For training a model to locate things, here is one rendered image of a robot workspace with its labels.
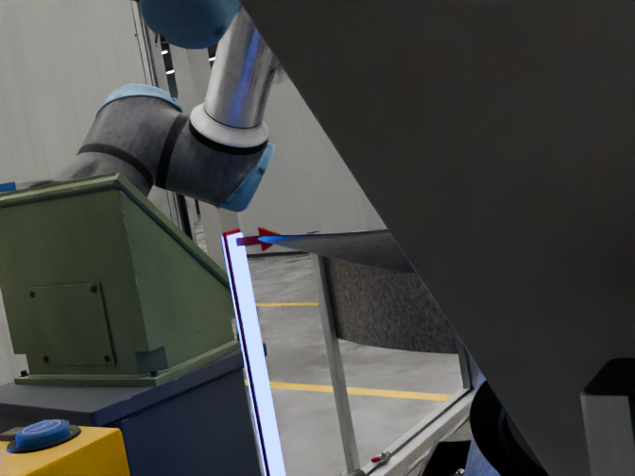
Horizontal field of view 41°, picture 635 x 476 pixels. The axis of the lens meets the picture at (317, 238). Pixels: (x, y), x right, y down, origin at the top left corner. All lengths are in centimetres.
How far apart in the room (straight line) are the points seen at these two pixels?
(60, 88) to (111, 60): 24
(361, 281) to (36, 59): 130
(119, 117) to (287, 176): 999
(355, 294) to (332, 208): 774
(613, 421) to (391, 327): 264
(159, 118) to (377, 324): 187
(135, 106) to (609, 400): 103
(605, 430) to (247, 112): 93
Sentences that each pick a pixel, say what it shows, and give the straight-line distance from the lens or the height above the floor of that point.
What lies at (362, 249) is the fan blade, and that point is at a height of 116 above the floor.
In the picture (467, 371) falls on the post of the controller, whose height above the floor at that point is 89.
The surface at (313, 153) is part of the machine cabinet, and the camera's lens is 1087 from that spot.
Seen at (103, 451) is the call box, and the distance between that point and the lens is 67.
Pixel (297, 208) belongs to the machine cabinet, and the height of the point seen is 62.
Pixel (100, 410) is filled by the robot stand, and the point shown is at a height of 100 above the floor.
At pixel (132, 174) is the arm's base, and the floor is 127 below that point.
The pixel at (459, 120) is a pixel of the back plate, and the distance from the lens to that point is 32.
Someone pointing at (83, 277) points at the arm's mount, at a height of 115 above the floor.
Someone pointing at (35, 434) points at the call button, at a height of 108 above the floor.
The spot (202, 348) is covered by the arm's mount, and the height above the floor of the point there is 102.
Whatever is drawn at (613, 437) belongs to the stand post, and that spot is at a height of 113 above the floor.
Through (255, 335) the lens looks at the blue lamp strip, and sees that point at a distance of 86.
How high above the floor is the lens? 125
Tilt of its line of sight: 5 degrees down
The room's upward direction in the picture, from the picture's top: 10 degrees counter-clockwise
